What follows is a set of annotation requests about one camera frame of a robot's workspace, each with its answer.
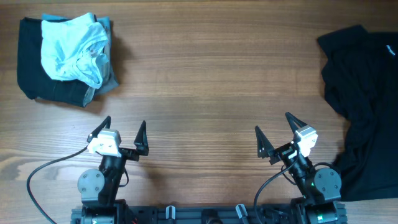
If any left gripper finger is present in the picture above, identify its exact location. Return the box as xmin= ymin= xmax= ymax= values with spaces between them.
xmin=134 ymin=120 xmax=149 ymax=156
xmin=86 ymin=116 xmax=111 ymax=142

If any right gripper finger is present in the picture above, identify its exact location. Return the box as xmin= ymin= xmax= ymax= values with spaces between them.
xmin=254 ymin=126 xmax=275 ymax=159
xmin=285 ymin=112 xmax=307 ymax=133

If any black polo shirt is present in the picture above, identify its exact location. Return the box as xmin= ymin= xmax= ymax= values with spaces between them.
xmin=318 ymin=25 xmax=397 ymax=202

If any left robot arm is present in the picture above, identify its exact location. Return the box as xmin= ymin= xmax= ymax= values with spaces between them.
xmin=71 ymin=116 xmax=149 ymax=224

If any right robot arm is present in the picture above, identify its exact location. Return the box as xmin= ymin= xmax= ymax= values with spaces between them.
xmin=253 ymin=112 xmax=345 ymax=223

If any light blue crumpled garment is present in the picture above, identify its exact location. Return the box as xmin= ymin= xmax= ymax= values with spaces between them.
xmin=40 ymin=12 xmax=109 ymax=90

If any black folded garment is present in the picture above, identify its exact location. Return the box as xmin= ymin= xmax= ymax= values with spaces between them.
xmin=17 ymin=17 xmax=95 ymax=107

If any right black cable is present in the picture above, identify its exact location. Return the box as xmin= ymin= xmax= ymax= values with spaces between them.
xmin=253 ymin=149 xmax=301 ymax=224

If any black cable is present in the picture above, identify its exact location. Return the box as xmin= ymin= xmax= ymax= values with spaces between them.
xmin=26 ymin=146 xmax=90 ymax=224
xmin=253 ymin=149 xmax=301 ymax=224

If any left black cable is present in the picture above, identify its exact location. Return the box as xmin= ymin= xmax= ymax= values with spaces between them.
xmin=26 ymin=146 xmax=90 ymax=224

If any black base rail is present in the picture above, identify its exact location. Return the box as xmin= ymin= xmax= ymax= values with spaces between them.
xmin=70 ymin=202 xmax=348 ymax=224

